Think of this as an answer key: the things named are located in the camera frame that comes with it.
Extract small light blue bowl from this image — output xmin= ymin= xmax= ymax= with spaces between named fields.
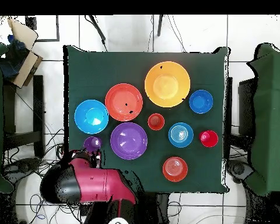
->
xmin=168 ymin=122 xmax=194 ymax=148

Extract black stool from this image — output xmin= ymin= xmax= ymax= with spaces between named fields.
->
xmin=3 ymin=75 xmax=46 ymax=159

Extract purple bowl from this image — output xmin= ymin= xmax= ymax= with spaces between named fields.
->
xmin=110 ymin=122 xmax=148 ymax=160

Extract large light blue bowl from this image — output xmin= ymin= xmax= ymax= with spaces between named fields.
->
xmin=73 ymin=99 xmax=110 ymax=135

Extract black chair base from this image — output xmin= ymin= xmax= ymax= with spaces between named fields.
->
xmin=1 ymin=157 xmax=41 ymax=187

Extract dark green table cloth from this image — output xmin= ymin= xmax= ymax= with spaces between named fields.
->
xmin=63 ymin=44 xmax=229 ymax=194

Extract small orange bowl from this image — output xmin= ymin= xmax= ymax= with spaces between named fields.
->
xmin=162 ymin=156 xmax=189 ymax=183

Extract orange cup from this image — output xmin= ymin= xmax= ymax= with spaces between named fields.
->
xmin=147 ymin=113 xmax=166 ymax=131

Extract black tripod leg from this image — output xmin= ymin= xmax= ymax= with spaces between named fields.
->
xmin=157 ymin=15 xmax=164 ymax=37
xmin=85 ymin=15 xmax=108 ymax=52

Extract purple cup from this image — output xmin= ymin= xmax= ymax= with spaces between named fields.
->
xmin=83 ymin=136 xmax=103 ymax=153

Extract cardboard box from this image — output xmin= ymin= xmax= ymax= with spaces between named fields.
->
xmin=6 ymin=17 xmax=44 ymax=89

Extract red cup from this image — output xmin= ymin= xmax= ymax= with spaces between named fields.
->
xmin=198 ymin=129 xmax=219 ymax=148

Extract small dark blue bowl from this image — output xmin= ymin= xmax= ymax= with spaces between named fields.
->
xmin=188 ymin=89 xmax=214 ymax=114

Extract black computer case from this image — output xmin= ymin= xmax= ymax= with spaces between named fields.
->
xmin=237 ymin=78 xmax=257 ymax=136

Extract black floor frame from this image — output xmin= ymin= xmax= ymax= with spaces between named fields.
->
xmin=25 ymin=15 xmax=60 ymax=43

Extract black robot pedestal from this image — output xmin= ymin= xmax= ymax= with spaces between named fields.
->
xmin=139 ymin=192 xmax=171 ymax=224

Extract black floor cables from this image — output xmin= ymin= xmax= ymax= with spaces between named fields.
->
xmin=3 ymin=128 xmax=85 ymax=224

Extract wide orange bowl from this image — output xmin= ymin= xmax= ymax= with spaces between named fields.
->
xmin=104 ymin=83 xmax=144 ymax=123

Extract blue bag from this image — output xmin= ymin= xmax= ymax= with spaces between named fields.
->
xmin=0 ymin=34 xmax=30 ymax=80

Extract large yellow bowl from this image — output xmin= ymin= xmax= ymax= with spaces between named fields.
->
xmin=144 ymin=61 xmax=191 ymax=109

